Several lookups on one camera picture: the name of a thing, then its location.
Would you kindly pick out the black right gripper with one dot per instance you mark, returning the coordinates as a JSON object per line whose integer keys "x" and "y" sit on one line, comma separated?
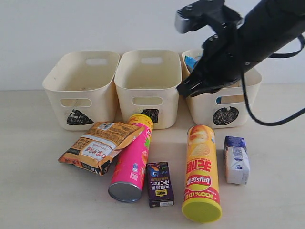
{"x": 221, "y": 64}

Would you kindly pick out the blue snack bag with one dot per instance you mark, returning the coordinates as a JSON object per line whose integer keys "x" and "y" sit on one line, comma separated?
{"x": 190, "y": 63}

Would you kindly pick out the yellow Lays chips can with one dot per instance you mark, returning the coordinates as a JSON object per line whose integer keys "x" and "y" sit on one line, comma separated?
{"x": 201, "y": 198}

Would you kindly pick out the purple juice carton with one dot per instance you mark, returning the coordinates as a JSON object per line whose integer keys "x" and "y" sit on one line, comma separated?
{"x": 160, "y": 191}

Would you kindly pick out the orange instant noodle bag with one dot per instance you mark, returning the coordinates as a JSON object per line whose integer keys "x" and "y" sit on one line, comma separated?
{"x": 95, "y": 149}

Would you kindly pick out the pink chips can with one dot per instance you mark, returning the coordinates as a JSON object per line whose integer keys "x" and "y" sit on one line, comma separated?
{"x": 128, "y": 178}

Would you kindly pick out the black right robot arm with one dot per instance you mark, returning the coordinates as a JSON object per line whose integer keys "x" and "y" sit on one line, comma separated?
{"x": 269, "y": 26}

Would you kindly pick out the cream bin circle mark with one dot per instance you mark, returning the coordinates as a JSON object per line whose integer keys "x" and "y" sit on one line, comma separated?
{"x": 225, "y": 108}

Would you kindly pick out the cream bin square mark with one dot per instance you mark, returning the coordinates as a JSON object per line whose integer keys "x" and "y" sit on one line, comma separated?
{"x": 146, "y": 82}

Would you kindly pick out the white blue milk carton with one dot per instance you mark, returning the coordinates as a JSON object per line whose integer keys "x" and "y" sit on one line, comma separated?
{"x": 236, "y": 161}

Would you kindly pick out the cream bin triangle mark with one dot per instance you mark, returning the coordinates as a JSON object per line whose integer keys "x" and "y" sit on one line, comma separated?
{"x": 81, "y": 89}

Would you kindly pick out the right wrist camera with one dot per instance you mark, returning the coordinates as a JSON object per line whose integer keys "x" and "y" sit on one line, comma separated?
{"x": 212, "y": 13}

